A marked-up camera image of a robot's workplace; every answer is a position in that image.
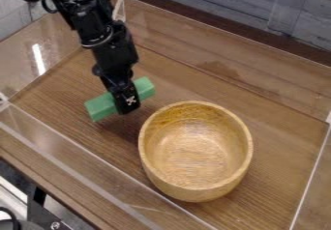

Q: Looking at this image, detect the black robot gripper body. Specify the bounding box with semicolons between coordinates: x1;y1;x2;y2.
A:
82;20;141;93

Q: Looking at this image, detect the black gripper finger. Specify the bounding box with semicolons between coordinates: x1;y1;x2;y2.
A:
110;78;143;116

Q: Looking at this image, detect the green rectangular block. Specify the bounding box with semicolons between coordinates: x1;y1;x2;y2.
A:
85;77;156;122

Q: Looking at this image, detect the light wooden bowl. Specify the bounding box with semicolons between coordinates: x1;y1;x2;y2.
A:
139;101;254;203

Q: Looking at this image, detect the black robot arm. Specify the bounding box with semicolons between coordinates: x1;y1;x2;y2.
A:
23;0;141;114

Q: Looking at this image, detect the black table leg bracket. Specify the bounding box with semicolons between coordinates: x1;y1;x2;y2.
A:
27;187;73;230

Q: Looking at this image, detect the black cable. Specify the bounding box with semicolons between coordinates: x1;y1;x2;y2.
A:
0;206;23;230

